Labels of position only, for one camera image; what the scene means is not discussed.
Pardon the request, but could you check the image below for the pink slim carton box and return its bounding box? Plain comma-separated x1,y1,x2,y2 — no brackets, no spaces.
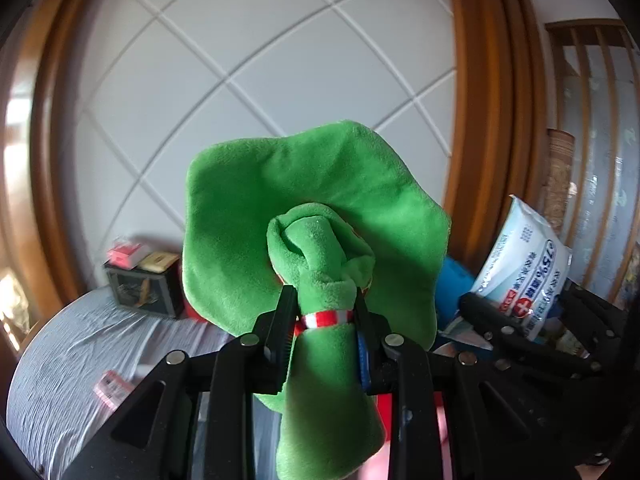
93,370,134,411

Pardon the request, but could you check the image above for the white alcohol wipes pack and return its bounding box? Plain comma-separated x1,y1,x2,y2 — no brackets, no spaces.
471,196,572,340

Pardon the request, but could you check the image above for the green plush hat toy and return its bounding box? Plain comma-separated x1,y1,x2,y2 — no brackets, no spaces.
182,120,450,479

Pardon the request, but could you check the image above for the blue plastic storage bin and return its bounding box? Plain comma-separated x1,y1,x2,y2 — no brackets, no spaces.
435,256,475,330

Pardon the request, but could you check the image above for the dark green gift bag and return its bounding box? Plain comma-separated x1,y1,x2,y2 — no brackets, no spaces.
103,261,184,318

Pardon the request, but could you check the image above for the gold small box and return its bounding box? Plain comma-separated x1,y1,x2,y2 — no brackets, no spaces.
137,252,180,274

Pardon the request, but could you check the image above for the pink red small box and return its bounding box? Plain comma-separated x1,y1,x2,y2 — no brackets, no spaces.
107,242,150,270

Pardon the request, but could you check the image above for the wooden door frame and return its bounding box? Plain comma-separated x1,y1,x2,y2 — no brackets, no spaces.
445,0,548,272

